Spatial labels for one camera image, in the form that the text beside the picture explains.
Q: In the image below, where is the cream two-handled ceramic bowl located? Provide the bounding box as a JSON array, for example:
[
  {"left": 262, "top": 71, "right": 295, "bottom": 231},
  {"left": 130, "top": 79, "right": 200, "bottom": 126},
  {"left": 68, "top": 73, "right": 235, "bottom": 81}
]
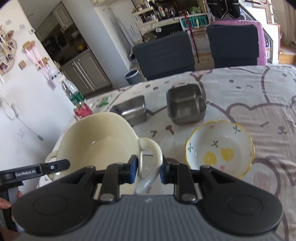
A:
[{"left": 46, "top": 112, "right": 163, "bottom": 195}]

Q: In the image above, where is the floral yellow-rim ceramic bowl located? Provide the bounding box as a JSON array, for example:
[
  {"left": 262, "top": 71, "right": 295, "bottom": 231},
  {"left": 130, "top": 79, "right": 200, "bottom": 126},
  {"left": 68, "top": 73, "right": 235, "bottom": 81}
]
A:
[{"left": 185, "top": 120, "right": 255, "bottom": 178}]

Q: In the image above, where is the rectangular steel container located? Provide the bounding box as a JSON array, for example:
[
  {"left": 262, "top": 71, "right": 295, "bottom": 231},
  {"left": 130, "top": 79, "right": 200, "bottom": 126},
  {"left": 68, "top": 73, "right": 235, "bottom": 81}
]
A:
[{"left": 110, "top": 95, "right": 147, "bottom": 126}]

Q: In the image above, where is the square steel container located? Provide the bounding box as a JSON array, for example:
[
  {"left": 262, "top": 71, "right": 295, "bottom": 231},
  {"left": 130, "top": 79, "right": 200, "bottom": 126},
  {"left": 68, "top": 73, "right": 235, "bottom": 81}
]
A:
[{"left": 166, "top": 84, "right": 207, "bottom": 126}]

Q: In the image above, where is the person's left hand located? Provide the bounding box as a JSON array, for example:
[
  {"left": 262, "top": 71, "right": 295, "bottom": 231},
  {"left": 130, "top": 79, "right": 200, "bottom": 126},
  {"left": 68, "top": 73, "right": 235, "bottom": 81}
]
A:
[{"left": 0, "top": 191, "right": 23, "bottom": 209}]

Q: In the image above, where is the red soda can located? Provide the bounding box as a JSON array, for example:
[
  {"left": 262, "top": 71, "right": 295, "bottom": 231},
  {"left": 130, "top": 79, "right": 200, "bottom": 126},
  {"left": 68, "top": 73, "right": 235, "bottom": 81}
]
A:
[{"left": 73, "top": 102, "right": 93, "bottom": 120}]

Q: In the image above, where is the green snack packet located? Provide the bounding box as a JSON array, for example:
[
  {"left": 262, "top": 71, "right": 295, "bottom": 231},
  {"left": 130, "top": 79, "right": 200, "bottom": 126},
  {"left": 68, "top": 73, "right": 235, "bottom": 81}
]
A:
[{"left": 96, "top": 95, "right": 112, "bottom": 108}]

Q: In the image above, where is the clear green-label water bottle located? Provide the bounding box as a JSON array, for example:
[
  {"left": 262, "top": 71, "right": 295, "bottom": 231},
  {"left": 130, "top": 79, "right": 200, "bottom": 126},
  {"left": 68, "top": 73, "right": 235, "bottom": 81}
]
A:
[{"left": 59, "top": 74, "right": 85, "bottom": 106}]

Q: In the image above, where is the grey trash bin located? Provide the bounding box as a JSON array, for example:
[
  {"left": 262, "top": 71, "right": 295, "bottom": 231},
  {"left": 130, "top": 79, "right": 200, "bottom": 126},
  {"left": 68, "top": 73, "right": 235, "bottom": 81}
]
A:
[{"left": 124, "top": 69, "right": 146, "bottom": 85}]

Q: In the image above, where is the grey kitchen cabinet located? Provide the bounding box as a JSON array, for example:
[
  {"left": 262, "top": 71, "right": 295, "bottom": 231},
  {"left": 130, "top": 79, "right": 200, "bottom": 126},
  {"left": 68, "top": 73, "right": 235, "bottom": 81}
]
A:
[{"left": 61, "top": 49, "right": 112, "bottom": 95}]

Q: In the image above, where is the dark chair left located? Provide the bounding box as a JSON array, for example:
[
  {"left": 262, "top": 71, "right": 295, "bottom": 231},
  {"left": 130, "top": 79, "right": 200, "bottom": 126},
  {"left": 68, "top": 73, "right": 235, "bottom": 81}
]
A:
[{"left": 133, "top": 32, "right": 195, "bottom": 81}]

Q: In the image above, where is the dark chair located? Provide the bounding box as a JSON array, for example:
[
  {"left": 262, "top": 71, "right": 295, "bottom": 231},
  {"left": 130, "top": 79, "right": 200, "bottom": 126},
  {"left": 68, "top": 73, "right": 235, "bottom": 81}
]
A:
[
  {"left": 207, "top": 25, "right": 259, "bottom": 68},
  {"left": 133, "top": 32, "right": 195, "bottom": 81}
]

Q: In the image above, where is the bear-print tablecloth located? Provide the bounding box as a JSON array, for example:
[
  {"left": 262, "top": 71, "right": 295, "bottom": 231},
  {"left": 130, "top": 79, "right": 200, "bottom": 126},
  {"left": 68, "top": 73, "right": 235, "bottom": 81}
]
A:
[{"left": 36, "top": 64, "right": 296, "bottom": 241}]

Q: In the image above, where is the dark chair right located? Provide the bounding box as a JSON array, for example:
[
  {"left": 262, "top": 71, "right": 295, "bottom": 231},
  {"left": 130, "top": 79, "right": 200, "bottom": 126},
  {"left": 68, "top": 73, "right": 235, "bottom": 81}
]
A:
[{"left": 207, "top": 25, "right": 259, "bottom": 68}]

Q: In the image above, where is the purple cloth on chair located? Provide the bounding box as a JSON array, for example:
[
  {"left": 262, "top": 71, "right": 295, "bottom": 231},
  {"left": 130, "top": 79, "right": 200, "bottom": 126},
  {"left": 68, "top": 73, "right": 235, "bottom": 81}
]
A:
[{"left": 210, "top": 20, "right": 267, "bottom": 66}]

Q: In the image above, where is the teal poizon sign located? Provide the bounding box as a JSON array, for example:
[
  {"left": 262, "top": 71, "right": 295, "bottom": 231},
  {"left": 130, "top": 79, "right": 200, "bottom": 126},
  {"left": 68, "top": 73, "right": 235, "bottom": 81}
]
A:
[{"left": 180, "top": 15, "right": 209, "bottom": 30}]

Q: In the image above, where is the white shelf rack with bottles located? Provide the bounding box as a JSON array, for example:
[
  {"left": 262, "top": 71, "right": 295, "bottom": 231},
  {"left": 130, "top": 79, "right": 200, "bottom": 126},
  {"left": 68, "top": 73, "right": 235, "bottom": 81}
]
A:
[{"left": 132, "top": 0, "right": 162, "bottom": 24}]

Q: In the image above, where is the black vest with white trim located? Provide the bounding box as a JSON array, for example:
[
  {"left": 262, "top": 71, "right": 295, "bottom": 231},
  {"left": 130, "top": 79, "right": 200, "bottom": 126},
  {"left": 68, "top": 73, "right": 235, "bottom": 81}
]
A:
[{"left": 207, "top": 0, "right": 240, "bottom": 19}]

